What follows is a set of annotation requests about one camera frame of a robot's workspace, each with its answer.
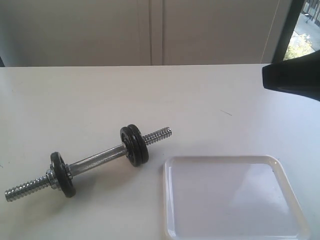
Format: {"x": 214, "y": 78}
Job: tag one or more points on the black weight plate end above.
{"x": 61, "y": 175}
{"x": 127, "y": 140}

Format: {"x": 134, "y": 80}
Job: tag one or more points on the black weight plate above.
{"x": 140, "y": 154}

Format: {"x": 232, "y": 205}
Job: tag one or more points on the black weight plate left end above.
{"x": 61, "y": 175}

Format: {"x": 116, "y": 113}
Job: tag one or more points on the chrome threaded dumbbell bar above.
{"x": 82, "y": 166}

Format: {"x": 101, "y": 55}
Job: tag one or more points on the chrome collar nut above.
{"x": 53, "y": 182}

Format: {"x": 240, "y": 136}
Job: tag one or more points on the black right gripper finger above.
{"x": 298, "y": 76}

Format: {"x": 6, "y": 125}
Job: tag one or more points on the white plastic tray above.
{"x": 240, "y": 197}

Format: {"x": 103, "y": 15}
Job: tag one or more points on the black weight plate right end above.
{"x": 127, "y": 140}

